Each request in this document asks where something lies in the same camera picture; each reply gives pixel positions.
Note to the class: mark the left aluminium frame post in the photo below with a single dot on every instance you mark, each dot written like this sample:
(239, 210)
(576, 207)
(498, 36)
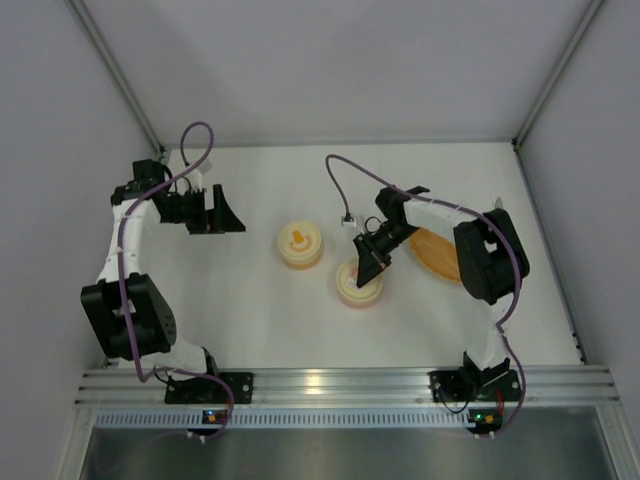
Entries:
(88, 24)

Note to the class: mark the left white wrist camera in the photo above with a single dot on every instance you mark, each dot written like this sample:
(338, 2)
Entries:
(197, 176)

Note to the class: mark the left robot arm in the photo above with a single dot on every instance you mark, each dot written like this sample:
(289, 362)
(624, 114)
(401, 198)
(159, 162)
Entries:
(129, 315)

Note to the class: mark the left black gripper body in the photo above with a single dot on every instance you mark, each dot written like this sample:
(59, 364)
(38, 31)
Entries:
(208, 211)

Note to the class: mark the pink lunch bowl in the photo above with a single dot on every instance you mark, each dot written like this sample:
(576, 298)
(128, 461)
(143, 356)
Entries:
(359, 298)

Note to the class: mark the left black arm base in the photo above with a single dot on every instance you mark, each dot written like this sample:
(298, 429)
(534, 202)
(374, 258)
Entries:
(200, 391)

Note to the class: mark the cream lid orange knob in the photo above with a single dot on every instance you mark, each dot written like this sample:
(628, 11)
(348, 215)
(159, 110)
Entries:
(300, 236)

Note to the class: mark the right aluminium frame post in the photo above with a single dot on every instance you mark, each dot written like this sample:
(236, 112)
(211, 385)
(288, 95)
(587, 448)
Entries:
(571, 46)

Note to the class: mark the slotted cable duct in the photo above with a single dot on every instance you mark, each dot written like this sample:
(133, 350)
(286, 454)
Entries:
(246, 418)

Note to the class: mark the cream lid pink knob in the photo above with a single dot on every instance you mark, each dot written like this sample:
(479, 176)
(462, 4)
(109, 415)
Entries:
(347, 275)

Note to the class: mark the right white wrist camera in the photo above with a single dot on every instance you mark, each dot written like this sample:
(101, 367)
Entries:
(351, 220)

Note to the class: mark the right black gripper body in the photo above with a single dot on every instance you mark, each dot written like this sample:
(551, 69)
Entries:
(370, 247)

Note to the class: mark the boat-shaped woven basket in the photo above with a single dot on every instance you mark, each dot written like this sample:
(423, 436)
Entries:
(436, 254)

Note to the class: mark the aluminium mounting rail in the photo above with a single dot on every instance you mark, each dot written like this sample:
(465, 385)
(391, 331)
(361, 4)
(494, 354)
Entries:
(573, 385)

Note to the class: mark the yellow lunch bowl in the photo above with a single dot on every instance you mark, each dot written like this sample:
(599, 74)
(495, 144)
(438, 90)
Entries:
(301, 260)

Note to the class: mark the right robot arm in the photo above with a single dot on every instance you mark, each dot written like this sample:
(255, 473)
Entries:
(491, 262)

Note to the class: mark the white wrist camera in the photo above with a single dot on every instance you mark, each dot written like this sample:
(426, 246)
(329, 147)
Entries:
(351, 220)
(197, 176)

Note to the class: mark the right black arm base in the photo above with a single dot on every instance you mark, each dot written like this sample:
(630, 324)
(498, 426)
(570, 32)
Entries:
(457, 386)

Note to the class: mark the aluminium frame post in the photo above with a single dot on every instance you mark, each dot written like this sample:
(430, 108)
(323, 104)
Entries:
(88, 24)
(571, 46)

